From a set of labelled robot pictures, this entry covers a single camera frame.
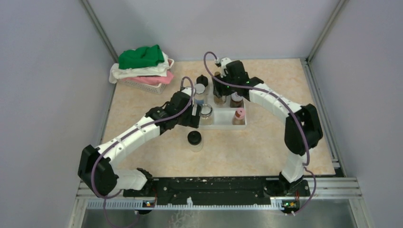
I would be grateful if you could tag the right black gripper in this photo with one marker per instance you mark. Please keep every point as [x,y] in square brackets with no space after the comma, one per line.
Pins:
[217,90]

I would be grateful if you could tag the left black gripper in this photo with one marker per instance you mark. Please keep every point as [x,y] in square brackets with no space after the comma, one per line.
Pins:
[192,120]

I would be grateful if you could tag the silver perforated lid shaker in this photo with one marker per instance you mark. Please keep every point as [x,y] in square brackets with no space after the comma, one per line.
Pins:
[200,94]

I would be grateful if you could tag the black cap sesame jar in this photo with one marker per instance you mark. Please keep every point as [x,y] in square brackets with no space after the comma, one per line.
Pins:
[204,81]

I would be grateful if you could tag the clear lid glass jar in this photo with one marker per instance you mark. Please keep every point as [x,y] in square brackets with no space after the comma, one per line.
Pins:
[206,115]

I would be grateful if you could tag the white divided plastic tray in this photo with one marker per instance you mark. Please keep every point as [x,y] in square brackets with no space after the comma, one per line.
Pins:
[223,115]

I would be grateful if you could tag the black cap glass jar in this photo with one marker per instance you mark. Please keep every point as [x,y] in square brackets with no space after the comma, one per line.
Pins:
[195,141]

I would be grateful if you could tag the pink lid spice jar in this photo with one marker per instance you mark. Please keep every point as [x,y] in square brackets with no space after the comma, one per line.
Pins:
[239,116]

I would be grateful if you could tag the black grinder top jar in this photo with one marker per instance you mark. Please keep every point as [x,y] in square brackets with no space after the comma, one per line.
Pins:
[220,101]

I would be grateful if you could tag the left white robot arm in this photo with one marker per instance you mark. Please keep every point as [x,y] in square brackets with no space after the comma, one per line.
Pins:
[98,164]

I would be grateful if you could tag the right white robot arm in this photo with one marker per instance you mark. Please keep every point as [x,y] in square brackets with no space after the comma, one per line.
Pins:
[303,130]

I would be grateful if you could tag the white plastic basket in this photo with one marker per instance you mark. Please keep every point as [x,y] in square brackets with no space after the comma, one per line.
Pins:
[156,89]

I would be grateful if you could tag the pink cloth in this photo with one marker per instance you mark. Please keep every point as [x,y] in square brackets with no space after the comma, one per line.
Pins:
[154,80]

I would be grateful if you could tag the green cloth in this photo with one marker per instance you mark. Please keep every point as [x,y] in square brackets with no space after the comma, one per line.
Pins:
[141,57]

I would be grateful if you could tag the white cloth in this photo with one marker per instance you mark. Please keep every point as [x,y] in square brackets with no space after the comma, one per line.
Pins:
[116,73]

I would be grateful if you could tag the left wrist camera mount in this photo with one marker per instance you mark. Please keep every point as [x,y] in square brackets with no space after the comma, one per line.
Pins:
[189,91]

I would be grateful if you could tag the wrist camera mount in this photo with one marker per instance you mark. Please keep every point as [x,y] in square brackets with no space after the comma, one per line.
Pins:
[221,63]
[189,91]

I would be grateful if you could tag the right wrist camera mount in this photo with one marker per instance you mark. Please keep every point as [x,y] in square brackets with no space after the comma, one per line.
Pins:
[221,63]

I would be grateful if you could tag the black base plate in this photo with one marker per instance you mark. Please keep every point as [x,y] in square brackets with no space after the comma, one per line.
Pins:
[220,191]

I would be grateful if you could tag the white cable duct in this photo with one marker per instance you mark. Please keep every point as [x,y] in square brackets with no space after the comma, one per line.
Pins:
[136,204]

